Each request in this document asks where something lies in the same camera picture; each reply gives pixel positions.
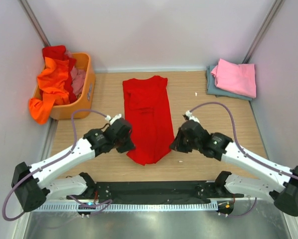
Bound red t-shirt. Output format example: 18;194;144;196
123;76;174;165

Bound left aluminium frame post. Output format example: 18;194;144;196
19;0;50;47

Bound dark red shirt in basket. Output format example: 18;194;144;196
42;45;77;104

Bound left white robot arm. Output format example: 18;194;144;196
11;118;135;212

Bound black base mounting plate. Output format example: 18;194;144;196
74;181;244;205

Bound right aluminium frame post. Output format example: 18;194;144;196
242;0;285;64

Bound orange t-shirt in basket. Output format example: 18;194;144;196
28;57;70;124

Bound folded grey-blue t-shirt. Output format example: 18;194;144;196
206;65;252;101

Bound folded pink t-shirt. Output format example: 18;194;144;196
211;59;257;99

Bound aluminium frame post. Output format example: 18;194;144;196
242;0;285;64
19;0;50;47

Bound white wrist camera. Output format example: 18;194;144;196
183;111;200;123
110;114;122;124

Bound orange plastic laundry basket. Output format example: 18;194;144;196
33;53;96;120

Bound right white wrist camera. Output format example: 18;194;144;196
183;111;200;123

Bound dusty pink shirt in basket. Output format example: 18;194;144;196
65;50;86;103

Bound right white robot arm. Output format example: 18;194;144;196
170;120;298;217

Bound white slotted cable duct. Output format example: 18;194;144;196
34;201;218;212

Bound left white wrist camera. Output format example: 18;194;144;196
110;114;122;124

